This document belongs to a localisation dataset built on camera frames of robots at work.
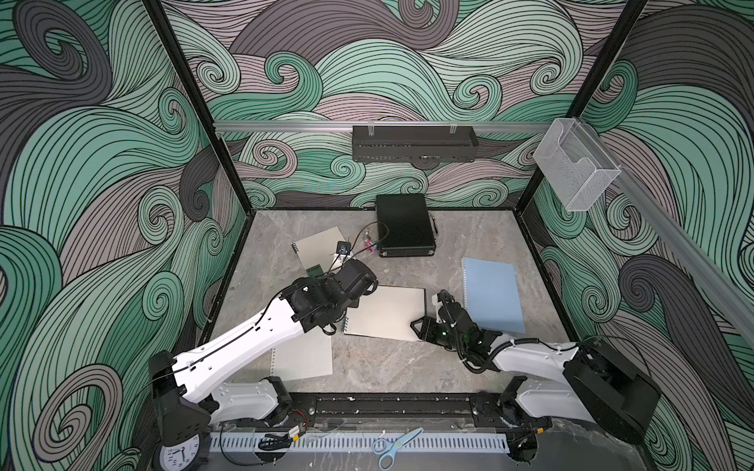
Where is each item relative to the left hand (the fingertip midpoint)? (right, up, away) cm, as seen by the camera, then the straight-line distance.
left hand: (345, 279), depth 73 cm
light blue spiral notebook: (+47, -9, +23) cm, 53 cm away
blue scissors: (+11, -39, -5) cm, 41 cm away
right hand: (+18, -17, +12) cm, 28 cm away
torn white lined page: (-12, -24, +11) cm, 29 cm away
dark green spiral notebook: (+12, -14, +19) cm, 26 cm away
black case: (+19, +14, +39) cm, 46 cm away
